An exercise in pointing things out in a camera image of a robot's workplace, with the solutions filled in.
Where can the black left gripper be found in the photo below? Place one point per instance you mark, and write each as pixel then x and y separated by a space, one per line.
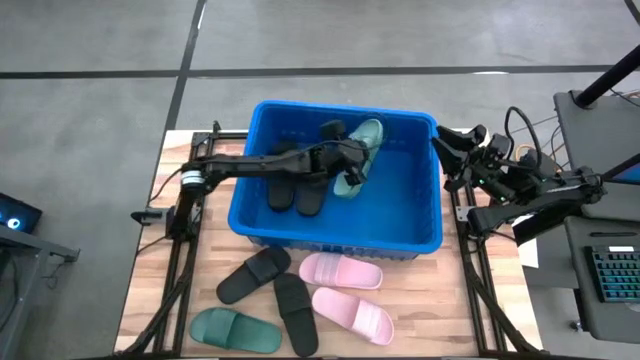
pixel 332 160

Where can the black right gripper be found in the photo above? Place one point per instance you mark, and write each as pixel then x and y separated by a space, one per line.
pixel 495 177

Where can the green slide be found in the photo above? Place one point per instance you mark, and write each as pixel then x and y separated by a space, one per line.
pixel 235 331
pixel 369 136

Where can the large black slide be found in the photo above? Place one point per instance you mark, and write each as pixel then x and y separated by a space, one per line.
pixel 280 197
pixel 311 200

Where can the pink slide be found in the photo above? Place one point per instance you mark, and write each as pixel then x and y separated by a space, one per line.
pixel 352 312
pixel 340 271

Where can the small black slide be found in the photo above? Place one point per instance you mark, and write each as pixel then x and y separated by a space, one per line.
pixel 297 315
pixel 252 275

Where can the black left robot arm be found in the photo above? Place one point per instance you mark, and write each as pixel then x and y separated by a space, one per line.
pixel 250 164

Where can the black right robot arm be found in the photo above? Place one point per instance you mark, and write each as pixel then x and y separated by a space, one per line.
pixel 550 197

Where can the blue plastic bin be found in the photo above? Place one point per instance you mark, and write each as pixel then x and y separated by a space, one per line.
pixel 395 210

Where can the black desk beam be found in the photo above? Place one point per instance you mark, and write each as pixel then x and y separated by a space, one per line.
pixel 530 235

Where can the white paper sheet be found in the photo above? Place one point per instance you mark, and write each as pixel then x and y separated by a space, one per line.
pixel 527 252

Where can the black pole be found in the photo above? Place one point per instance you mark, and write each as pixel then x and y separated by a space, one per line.
pixel 607 77

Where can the monitor with blue screen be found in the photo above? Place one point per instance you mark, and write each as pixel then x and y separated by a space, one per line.
pixel 627 172

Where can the black backlit keyboard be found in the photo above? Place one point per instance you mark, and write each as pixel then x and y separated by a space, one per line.
pixel 617 275

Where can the grey desk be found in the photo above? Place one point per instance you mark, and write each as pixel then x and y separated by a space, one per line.
pixel 600 320

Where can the grey cart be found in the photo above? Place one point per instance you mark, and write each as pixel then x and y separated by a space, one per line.
pixel 30 245

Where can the computer case with blue light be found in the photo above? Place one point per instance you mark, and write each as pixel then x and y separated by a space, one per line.
pixel 20 215

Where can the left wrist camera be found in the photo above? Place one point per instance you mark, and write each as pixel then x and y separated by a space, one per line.
pixel 332 129

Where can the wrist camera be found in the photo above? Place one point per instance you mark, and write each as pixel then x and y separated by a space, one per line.
pixel 332 129
pixel 500 145

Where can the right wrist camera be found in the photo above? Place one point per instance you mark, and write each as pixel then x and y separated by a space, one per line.
pixel 500 145

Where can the black table frame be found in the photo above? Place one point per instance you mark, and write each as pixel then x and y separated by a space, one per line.
pixel 595 150

